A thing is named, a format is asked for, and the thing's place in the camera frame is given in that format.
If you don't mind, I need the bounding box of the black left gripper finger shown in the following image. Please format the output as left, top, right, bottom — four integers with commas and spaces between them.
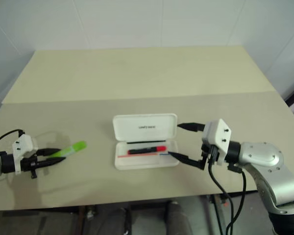
36, 148, 62, 157
37, 157, 67, 168

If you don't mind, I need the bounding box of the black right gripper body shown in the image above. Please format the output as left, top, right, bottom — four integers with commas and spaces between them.
198, 142, 221, 171

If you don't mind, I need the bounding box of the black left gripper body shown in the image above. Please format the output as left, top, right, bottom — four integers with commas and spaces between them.
21, 154, 40, 180

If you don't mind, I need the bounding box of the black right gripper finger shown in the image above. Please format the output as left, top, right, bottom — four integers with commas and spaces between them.
168, 151, 205, 170
177, 121, 206, 133

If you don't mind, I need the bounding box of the green marker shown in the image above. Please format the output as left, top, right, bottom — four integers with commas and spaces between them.
48, 141, 88, 159

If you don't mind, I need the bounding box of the red and black marker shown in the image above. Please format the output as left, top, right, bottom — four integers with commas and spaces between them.
127, 145, 167, 155

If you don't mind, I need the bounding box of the white pencil case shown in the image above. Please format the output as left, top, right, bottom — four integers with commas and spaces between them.
112, 113, 180, 171

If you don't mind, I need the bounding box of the thin red pencil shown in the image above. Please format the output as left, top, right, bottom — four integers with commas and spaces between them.
117, 152, 170, 159

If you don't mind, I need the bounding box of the dark rounded shape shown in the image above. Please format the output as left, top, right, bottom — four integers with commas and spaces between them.
164, 200, 193, 235

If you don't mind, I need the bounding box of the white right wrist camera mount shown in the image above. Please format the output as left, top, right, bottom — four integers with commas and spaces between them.
201, 118, 232, 165

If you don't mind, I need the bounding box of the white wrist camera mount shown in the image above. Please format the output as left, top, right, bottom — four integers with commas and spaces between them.
12, 134, 39, 176
201, 118, 232, 165

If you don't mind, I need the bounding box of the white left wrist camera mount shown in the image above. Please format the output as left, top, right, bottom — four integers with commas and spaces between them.
12, 134, 39, 176

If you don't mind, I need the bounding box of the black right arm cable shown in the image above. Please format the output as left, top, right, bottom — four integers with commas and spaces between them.
206, 146, 248, 235

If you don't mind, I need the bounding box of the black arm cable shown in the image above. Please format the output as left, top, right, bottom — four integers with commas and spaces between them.
206, 146, 248, 235
0, 129, 25, 150

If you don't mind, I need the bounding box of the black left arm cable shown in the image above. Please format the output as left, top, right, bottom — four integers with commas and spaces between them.
0, 129, 25, 150

